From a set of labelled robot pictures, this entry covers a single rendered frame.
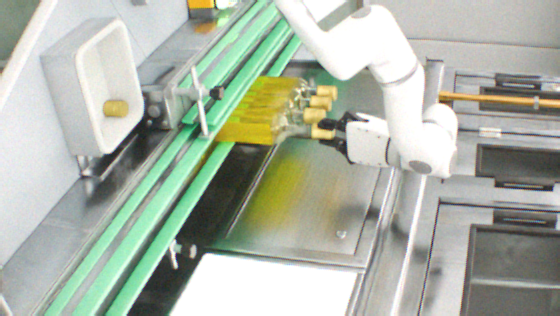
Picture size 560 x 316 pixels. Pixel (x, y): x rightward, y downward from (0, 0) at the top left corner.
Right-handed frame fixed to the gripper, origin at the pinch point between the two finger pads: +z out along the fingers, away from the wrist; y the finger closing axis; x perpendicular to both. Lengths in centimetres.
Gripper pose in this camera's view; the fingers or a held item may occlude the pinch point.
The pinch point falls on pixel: (328, 132)
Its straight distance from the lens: 134.0
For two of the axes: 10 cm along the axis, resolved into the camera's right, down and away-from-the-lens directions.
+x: -5.3, 5.3, -6.6
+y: -1.2, -8.2, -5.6
